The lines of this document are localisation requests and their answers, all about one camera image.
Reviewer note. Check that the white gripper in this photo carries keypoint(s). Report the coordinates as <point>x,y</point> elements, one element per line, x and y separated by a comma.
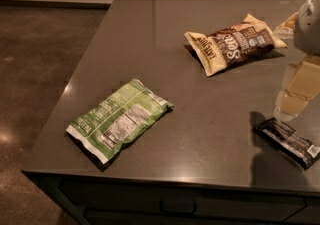
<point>308,27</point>

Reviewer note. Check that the brown chip bag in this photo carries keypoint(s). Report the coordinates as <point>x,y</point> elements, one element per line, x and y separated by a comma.
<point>233,45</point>

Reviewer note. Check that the green jalapeno chip bag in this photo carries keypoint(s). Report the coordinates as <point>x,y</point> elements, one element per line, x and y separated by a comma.
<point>118,120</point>

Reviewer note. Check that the black snack bar wrapper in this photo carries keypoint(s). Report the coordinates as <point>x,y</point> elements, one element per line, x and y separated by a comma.
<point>286,138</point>

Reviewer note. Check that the dark cabinet drawer front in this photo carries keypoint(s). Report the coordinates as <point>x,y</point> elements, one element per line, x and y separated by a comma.
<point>192,202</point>

